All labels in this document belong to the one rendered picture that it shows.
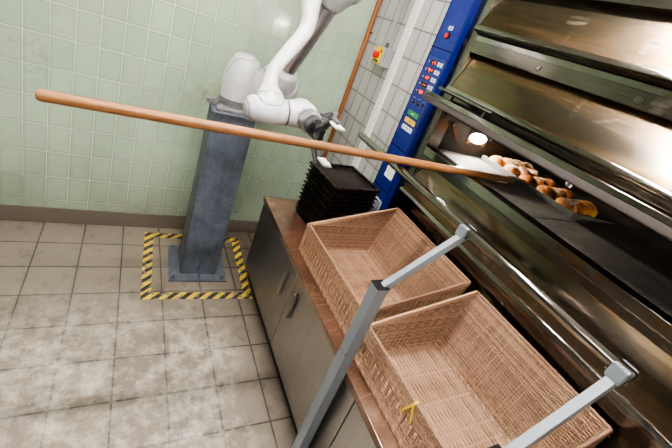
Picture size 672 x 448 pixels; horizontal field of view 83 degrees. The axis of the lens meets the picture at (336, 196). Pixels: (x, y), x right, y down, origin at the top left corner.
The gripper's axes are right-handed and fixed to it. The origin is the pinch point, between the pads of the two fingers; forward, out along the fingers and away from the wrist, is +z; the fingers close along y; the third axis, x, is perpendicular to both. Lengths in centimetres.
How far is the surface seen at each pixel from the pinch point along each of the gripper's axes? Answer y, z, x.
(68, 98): 0, 2, 74
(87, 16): 1, -117, 83
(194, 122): -0.2, 2.0, 44.8
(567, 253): 2, 51, -66
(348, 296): 48, 20, -16
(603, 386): 7, 89, -27
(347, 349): 49, 43, -6
